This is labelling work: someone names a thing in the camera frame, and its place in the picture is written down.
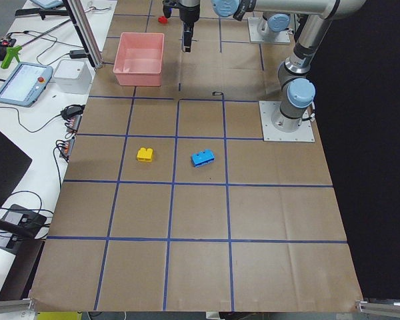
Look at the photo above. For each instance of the red block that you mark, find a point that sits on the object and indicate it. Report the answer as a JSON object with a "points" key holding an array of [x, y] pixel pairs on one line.
{"points": [[162, 20]]}

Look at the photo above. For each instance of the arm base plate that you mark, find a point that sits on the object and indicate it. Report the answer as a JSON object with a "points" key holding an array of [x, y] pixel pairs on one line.
{"points": [[278, 128], [254, 36]]}

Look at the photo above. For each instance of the black power adapter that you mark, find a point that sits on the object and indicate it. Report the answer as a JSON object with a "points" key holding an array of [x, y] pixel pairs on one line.
{"points": [[77, 54]]}

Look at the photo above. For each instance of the reacher grabber tool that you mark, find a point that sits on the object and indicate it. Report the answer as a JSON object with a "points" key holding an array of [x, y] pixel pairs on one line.
{"points": [[13, 52]]}

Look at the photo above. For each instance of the white square box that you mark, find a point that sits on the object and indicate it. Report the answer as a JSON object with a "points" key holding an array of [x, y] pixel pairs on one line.
{"points": [[72, 76]]}

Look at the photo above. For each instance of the pink plastic box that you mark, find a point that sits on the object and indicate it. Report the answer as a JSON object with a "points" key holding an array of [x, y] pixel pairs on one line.
{"points": [[139, 59]]}

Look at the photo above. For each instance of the teach pendant tablet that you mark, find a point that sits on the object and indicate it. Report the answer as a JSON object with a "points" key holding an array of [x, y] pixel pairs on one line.
{"points": [[25, 84]]}

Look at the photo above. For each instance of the blue block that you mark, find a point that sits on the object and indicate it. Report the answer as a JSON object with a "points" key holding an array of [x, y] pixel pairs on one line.
{"points": [[202, 158]]}

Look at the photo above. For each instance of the aluminium frame post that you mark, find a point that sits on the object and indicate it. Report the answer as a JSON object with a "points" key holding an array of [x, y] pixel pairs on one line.
{"points": [[81, 24]]}

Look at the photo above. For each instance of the yellow block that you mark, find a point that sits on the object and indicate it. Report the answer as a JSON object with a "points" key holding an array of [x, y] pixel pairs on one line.
{"points": [[145, 154]]}

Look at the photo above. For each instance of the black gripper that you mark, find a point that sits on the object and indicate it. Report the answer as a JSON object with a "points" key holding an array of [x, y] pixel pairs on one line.
{"points": [[188, 14]]}

